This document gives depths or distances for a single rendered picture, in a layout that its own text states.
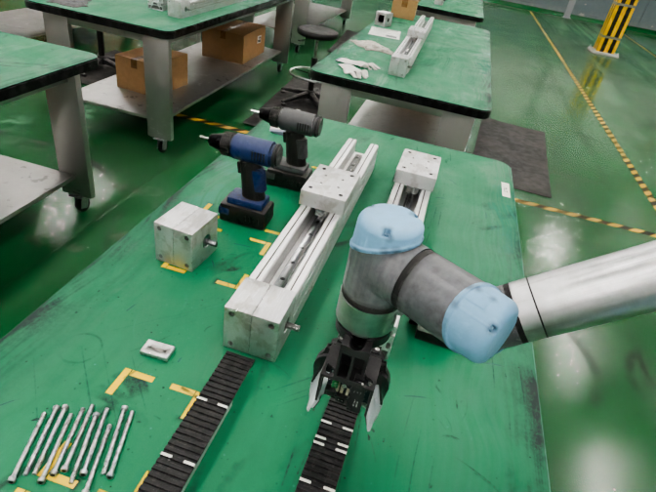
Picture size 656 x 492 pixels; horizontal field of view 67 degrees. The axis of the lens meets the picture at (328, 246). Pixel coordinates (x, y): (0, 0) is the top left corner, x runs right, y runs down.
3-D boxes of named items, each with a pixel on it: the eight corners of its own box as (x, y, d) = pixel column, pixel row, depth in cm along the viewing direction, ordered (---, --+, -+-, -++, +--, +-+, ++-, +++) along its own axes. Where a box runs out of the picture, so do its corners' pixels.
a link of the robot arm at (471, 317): (530, 315, 55) (448, 266, 60) (519, 296, 45) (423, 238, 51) (490, 374, 55) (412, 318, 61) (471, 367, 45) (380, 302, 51)
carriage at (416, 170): (430, 201, 135) (436, 179, 131) (390, 190, 137) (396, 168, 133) (434, 178, 148) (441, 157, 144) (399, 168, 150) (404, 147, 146)
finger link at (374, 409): (359, 451, 70) (348, 405, 66) (368, 418, 75) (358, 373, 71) (381, 453, 69) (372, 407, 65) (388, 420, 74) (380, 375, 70)
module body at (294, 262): (291, 329, 95) (296, 296, 90) (243, 314, 96) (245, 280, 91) (373, 170, 160) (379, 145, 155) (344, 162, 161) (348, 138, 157)
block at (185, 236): (202, 275, 104) (202, 238, 98) (155, 259, 106) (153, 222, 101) (225, 252, 112) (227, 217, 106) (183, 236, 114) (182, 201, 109)
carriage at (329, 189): (341, 225, 117) (346, 201, 114) (297, 213, 119) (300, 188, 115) (355, 197, 131) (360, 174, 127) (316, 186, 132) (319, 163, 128)
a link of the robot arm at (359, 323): (348, 267, 63) (411, 286, 62) (343, 295, 66) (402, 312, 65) (333, 303, 57) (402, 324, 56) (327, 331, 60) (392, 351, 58)
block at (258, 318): (287, 367, 87) (293, 328, 82) (223, 346, 89) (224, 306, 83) (303, 333, 94) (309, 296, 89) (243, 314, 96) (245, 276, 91)
